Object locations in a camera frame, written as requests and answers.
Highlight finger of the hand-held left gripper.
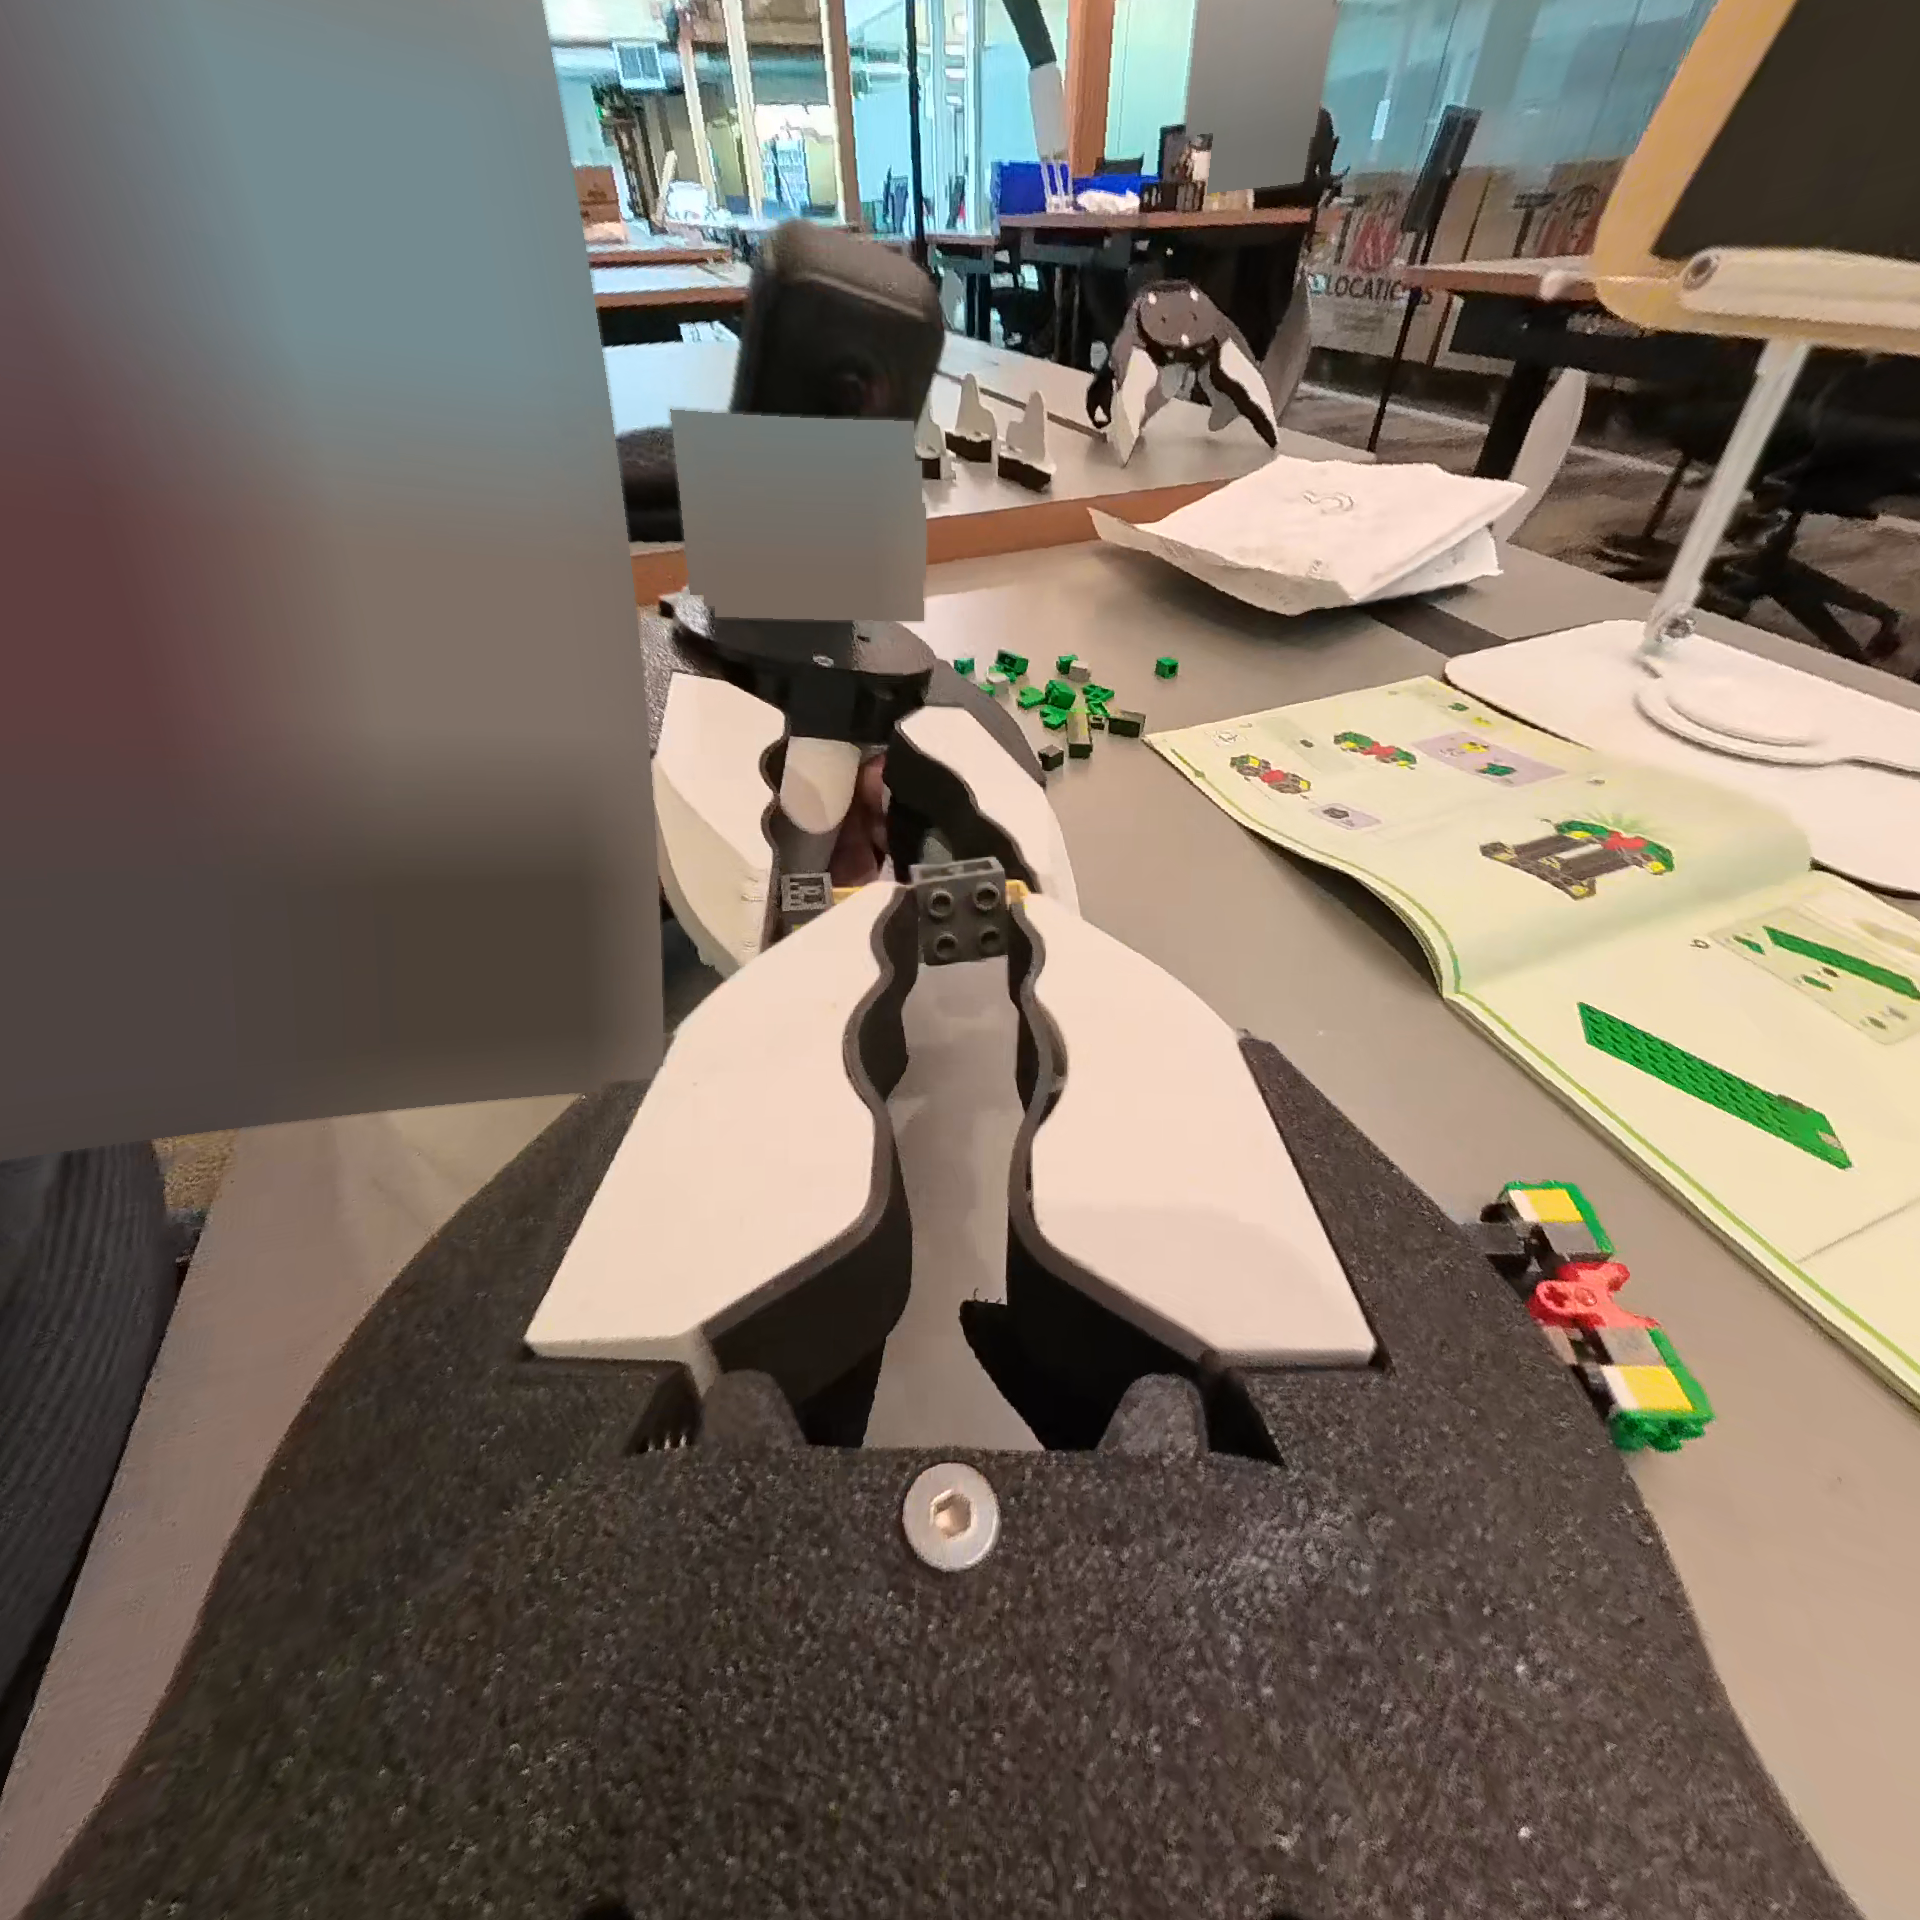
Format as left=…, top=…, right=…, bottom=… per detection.
left=651, top=675, right=791, bottom=976
left=886, top=703, right=1086, bottom=921

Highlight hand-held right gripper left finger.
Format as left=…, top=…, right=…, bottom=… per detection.
left=522, top=885, right=916, bottom=1445

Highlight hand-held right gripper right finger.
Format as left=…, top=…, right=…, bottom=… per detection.
left=961, top=903, right=1384, bottom=1454

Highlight dark grey toy brick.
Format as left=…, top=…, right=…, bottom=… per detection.
left=910, top=858, right=1010, bottom=968

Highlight pile of green toy bricks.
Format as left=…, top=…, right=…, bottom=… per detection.
left=952, top=648, right=1182, bottom=775

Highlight wood-edged grey table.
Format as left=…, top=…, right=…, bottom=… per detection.
left=600, top=337, right=1375, bottom=607

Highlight crumpled white paper bag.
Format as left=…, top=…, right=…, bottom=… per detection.
left=1090, top=455, right=1530, bottom=618

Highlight idle hand-held gripper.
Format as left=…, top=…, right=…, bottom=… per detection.
left=1083, top=280, right=1310, bottom=466

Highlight black green red brick assembly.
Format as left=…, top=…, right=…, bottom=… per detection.
left=1476, top=1182, right=1715, bottom=1454

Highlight green instruction booklet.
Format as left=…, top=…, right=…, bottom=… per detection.
left=1147, top=675, right=1920, bottom=1413

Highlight dark wooden table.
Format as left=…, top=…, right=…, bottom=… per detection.
left=998, top=209, right=1322, bottom=326

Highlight dark ribbed cloth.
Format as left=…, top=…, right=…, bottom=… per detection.
left=0, top=1149, right=183, bottom=1712

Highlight brown side table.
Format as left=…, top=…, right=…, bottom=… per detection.
left=1402, top=257, right=1614, bottom=482

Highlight printed cardboard boxes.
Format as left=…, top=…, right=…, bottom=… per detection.
left=1313, top=163, right=1636, bottom=360

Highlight black monitor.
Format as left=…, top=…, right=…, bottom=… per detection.
left=1417, top=105, right=1483, bottom=226

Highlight black office chair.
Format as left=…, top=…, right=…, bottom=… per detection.
left=1650, top=360, right=1920, bottom=663

